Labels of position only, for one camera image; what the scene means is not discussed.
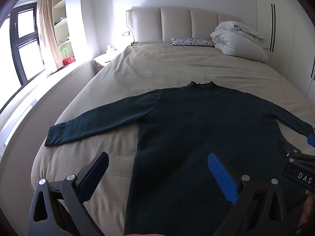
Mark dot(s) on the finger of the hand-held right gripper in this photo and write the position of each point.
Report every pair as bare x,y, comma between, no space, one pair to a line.
287,148
311,140

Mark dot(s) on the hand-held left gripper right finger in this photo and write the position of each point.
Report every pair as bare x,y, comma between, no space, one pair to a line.
221,177

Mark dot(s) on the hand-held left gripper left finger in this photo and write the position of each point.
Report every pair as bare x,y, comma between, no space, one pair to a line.
94,177

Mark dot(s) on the dark green sweater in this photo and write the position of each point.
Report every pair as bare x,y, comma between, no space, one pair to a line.
196,127

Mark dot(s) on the folded green clothes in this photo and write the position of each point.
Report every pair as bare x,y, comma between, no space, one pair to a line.
60,20

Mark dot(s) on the person's right hand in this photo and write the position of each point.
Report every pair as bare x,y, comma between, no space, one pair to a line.
310,207

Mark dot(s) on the beige window seat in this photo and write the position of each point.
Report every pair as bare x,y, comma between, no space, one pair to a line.
49,91

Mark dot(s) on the white wardrobe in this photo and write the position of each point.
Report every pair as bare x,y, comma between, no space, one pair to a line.
283,29

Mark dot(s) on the white nightstand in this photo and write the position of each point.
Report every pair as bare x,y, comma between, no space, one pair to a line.
103,61

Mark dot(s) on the white folded duvet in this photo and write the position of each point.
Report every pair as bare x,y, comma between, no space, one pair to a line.
236,41

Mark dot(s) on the red box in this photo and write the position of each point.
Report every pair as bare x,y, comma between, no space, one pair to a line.
69,61

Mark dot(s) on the bed with beige sheet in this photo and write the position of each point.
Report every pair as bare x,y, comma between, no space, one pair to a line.
172,64

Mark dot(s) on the green plastic item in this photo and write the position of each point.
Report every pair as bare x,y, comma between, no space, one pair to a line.
64,51

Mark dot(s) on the zebra print pillow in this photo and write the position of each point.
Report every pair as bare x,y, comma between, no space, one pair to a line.
192,41

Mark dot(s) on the beige curtain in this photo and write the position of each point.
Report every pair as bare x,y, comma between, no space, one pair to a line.
48,34

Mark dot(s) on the black framed window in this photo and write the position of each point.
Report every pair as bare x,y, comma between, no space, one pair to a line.
14,41

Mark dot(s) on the cream padded headboard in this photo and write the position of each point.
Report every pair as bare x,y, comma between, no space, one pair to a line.
172,22

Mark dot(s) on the wall switch panel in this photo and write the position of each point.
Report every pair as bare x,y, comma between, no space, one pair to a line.
125,33

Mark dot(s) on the white wall shelf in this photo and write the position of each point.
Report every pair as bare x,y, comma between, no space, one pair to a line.
60,7

